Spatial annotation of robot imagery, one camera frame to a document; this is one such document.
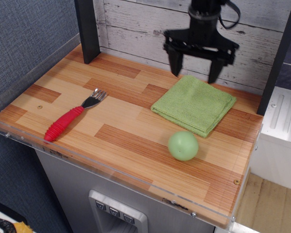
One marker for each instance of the green round fruit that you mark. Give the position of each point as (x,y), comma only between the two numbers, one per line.
(183,145)

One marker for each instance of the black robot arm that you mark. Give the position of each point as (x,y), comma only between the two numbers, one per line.
(217,3)

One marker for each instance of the green cloth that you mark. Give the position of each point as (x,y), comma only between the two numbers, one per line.
(194,105)

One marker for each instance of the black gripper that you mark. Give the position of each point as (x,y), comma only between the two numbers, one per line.
(202,40)

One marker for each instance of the silver toy dishwasher front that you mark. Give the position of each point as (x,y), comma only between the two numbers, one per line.
(97,202)

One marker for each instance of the dark right frame post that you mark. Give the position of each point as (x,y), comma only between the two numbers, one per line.
(276,68)

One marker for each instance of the black white box corner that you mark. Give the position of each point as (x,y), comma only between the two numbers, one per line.
(10,215)

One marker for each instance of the red handled metal fork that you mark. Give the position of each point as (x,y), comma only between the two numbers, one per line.
(65,120)

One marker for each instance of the white toy sink counter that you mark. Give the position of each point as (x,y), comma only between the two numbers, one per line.
(271,157)

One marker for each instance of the yellow object at corner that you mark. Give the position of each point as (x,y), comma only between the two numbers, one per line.
(21,227)

